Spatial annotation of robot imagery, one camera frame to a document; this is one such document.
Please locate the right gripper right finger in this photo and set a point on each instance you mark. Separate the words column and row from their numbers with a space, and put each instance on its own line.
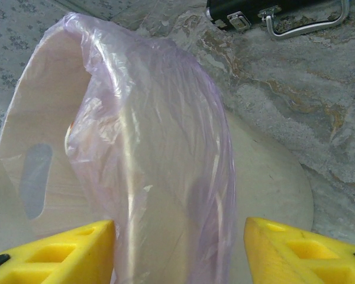
column 272, row 245

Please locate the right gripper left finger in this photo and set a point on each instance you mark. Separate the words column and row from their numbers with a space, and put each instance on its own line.
column 100, row 236

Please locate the purple translucent bin bag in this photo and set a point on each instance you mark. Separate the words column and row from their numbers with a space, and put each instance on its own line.
column 165, row 133

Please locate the white plastic waste bin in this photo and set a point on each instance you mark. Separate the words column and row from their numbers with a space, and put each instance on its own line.
column 269, row 183

